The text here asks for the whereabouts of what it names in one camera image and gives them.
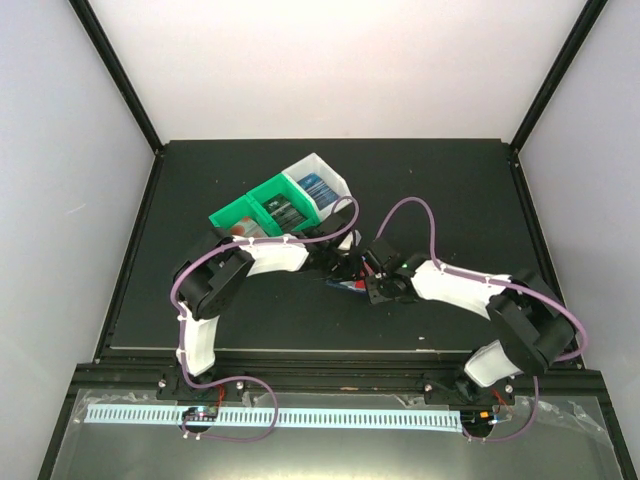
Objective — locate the right black frame post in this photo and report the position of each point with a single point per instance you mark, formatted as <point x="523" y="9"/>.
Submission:
<point x="570" y="48"/>

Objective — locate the black card stack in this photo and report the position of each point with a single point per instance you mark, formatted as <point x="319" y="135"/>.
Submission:
<point x="283" y="213"/>

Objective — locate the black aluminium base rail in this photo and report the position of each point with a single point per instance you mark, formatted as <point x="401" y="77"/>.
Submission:
<point x="435" y="375"/>

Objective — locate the white slotted cable duct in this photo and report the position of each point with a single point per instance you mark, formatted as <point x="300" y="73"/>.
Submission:
<point x="319" y="418"/>

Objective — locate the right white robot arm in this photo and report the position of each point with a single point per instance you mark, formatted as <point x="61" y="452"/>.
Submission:
<point x="532" y="327"/>

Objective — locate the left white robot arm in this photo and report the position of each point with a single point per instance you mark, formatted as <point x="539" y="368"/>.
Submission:
<point x="205" y="284"/>

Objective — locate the blue leather card holder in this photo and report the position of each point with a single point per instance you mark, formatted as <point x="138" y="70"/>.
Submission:
<point x="357" y="286"/>

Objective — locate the white card bin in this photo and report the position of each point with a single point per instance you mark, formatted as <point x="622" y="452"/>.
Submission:
<point x="313" y="163"/>

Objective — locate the green double card bin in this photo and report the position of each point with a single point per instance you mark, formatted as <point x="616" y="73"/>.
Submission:
<point x="250" y="204"/>

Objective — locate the circuit board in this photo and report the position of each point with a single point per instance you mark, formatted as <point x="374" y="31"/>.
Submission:
<point x="484" y="418"/>
<point x="200" y="414"/>

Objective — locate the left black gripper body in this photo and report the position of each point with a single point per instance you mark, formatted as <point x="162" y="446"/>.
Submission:
<point x="339" y="268"/>

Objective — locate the red card stack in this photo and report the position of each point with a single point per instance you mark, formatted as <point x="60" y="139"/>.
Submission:
<point x="247" y="227"/>

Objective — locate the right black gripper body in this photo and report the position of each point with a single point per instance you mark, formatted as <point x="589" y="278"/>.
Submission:
<point x="382" y="293"/>

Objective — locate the right circuit board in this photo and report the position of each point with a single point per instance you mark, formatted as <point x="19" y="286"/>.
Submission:
<point x="484" y="418"/>

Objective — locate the black frame post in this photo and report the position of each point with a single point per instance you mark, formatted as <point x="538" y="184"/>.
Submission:
<point x="104" y="48"/>
<point x="570" y="48"/>

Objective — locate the left circuit board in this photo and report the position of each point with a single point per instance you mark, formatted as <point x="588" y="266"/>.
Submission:
<point x="200" y="414"/>

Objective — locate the left black frame post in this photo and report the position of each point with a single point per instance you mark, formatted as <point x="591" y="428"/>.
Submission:
<point x="104" y="48"/>

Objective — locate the blue card stack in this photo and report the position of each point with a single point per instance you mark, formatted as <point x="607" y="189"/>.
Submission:
<point x="319" y="191"/>

